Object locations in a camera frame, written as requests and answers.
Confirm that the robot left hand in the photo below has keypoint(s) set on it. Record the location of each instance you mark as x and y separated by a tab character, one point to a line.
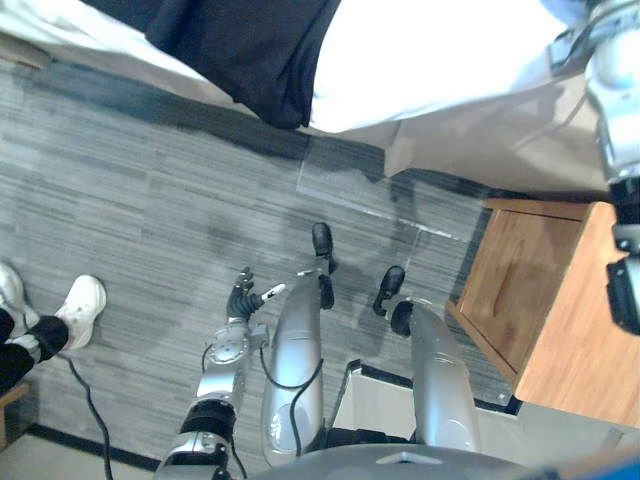
242	305

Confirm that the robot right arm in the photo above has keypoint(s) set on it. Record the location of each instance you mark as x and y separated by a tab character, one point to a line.
617	100

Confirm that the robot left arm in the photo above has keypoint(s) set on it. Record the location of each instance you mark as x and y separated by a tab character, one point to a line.
220	370

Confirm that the dark navy cloth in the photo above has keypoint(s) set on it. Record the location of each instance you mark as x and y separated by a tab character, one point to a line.
250	55

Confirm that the white bed sheet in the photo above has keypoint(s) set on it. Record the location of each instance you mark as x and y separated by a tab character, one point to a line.
430	60

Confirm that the robot left leg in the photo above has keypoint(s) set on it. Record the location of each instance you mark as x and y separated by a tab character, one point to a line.
295	360

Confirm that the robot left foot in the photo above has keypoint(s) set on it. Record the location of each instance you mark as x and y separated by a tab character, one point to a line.
322	240

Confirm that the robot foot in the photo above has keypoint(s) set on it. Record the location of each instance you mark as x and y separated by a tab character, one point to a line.
322	240
391	282

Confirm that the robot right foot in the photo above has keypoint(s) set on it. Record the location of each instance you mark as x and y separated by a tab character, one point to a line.
391	282

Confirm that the person's white shoe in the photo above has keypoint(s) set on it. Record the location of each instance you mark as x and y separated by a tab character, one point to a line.
82	307
12	300

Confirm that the robot grey torso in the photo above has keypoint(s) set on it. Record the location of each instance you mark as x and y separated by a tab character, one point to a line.
395	462

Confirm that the person's leg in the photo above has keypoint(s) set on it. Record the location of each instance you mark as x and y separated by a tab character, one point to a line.
25	345

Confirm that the wooden furniture piece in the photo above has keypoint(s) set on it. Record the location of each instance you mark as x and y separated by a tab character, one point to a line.
11	410

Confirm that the wooden nightstand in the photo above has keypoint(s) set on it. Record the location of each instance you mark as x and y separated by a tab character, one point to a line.
565	310

